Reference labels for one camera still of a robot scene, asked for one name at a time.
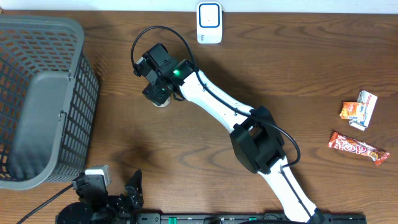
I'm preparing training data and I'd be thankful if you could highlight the green lid jar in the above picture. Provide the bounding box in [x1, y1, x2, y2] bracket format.
[153, 97, 171, 108]

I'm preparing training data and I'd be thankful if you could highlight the red chocolate bar wrapper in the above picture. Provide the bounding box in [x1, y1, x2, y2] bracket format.
[328, 132, 390, 166]

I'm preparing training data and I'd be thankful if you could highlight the orange small carton box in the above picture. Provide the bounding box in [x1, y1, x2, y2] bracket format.
[340, 102, 366, 121]

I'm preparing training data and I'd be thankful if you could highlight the white Panadol medicine box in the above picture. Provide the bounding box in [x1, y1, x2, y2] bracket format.
[349, 90, 377, 131]

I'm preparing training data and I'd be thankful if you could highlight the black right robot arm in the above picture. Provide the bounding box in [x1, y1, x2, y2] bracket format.
[133, 44, 325, 223]

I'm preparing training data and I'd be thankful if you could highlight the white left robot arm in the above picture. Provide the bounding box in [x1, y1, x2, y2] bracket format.
[55, 170, 144, 224]

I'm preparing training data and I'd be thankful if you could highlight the dark grey plastic basket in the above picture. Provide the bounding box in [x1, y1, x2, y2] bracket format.
[1, 16, 99, 190]

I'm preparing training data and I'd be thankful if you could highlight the black left camera cable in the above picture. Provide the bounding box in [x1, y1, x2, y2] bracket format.
[17, 184, 75, 224]

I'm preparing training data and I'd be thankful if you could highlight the black camera cable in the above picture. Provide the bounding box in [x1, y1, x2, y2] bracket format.
[17, 184, 75, 224]
[130, 26, 302, 218]

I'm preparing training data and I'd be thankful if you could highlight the black right camera cable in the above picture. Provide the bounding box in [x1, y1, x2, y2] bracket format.
[130, 26, 302, 218]

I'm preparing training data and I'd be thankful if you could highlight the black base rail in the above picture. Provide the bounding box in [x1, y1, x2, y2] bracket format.
[135, 213, 367, 224]

